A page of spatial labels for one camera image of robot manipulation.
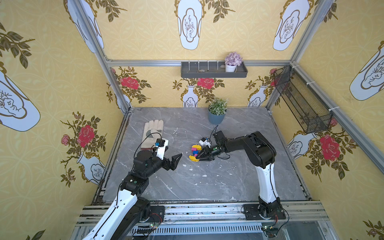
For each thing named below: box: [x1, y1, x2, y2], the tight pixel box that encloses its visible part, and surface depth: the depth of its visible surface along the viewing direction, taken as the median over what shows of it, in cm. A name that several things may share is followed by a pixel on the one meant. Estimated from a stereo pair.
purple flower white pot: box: [224, 51, 243, 73], surface depth 85 cm
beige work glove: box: [141, 119, 164, 150], surface depth 109 cm
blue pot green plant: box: [208, 98, 229, 125], surface depth 105 cm
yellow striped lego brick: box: [189, 155, 200, 162], surface depth 93 cm
